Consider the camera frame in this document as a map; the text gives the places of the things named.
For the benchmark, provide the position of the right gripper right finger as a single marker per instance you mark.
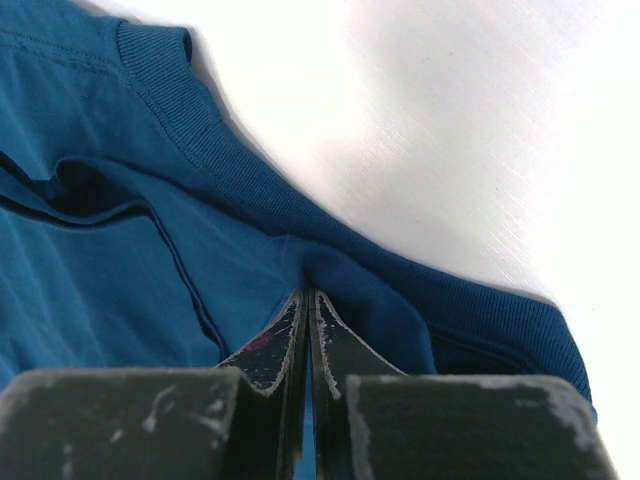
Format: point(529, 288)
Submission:
point(373, 421)

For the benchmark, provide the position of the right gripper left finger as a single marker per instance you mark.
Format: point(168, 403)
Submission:
point(242, 419)

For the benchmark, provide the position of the blue t shirt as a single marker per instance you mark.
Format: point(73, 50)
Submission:
point(137, 230)

